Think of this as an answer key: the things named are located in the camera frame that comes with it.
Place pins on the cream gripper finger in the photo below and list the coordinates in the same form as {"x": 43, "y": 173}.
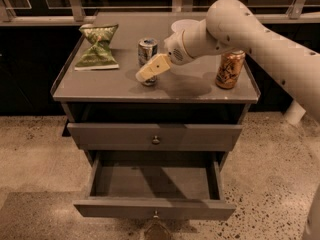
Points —
{"x": 158, "y": 64}

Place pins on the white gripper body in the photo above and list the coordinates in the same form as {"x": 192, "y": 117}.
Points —
{"x": 175, "y": 47}

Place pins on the silver blue redbull can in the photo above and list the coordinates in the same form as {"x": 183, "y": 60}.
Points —
{"x": 147, "y": 48}

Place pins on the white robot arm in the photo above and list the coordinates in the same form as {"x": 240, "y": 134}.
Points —
{"x": 229, "y": 26}

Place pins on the grey drawer cabinet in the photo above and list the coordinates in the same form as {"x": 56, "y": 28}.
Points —
{"x": 183, "y": 95}

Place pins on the gold soda can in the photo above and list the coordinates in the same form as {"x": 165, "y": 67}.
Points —
{"x": 229, "y": 69}

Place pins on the grey top drawer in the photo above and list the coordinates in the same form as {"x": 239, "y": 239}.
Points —
{"x": 154, "y": 137}

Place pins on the grey open middle drawer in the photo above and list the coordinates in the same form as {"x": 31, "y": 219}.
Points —
{"x": 164, "y": 185}

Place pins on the white ceramic bowl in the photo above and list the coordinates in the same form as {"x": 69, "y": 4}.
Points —
{"x": 183, "y": 25}

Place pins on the green chip bag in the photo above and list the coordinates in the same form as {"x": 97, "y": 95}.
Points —
{"x": 98, "y": 56}

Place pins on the metal railing frame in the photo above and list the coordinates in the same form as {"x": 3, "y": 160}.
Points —
{"x": 70, "y": 12}

